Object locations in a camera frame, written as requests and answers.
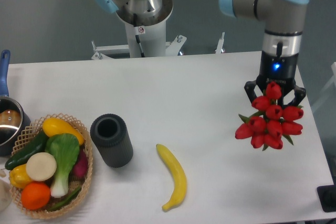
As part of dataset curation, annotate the yellow squash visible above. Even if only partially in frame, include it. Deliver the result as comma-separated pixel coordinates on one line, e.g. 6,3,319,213
42,118,85,145

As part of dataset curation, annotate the purple radish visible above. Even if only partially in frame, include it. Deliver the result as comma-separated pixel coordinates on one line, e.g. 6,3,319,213
72,150,88,178

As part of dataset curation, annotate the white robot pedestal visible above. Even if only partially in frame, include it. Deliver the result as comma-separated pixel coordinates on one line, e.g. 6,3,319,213
91,0,226,60

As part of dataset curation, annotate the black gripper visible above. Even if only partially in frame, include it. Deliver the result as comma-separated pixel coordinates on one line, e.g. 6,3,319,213
244,51,306,106

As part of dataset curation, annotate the red tulip bouquet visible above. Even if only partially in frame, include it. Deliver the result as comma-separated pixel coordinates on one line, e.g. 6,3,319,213
235,82,304,150

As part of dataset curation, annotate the yellow bell pepper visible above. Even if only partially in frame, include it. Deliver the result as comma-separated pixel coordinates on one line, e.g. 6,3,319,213
9,164,33,189

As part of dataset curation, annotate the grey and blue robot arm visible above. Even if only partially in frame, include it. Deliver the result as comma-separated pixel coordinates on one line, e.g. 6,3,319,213
94,0,309,106

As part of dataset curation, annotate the orange fruit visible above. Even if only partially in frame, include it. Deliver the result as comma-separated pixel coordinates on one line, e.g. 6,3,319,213
20,182,51,210

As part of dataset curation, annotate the black device at edge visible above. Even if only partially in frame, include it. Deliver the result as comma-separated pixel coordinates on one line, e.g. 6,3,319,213
317,185,335,212

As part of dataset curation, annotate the yellow banana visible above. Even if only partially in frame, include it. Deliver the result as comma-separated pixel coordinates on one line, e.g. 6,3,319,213
156,144,187,212

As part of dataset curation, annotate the green chili pepper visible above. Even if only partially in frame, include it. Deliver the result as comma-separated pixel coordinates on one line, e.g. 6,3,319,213
47,187,81,211

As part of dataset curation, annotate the white garlic piece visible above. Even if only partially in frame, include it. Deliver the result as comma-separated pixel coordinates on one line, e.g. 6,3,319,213
0,169,6,178

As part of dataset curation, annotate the green cucumber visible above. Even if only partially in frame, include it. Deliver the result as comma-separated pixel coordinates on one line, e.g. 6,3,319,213
5,130,49,170

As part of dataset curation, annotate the blue handled saucepan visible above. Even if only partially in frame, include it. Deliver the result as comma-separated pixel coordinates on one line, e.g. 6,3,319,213
1,49,30,157

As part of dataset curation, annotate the woven wicker basket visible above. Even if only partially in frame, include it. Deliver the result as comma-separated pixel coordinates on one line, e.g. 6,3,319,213
10,113,93,219

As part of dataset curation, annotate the green bok choy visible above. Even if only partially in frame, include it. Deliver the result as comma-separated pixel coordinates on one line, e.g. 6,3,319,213
45,133,80,198

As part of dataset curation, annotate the dark grey ribbed vase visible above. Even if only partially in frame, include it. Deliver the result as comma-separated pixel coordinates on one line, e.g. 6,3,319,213
90,114,133,168

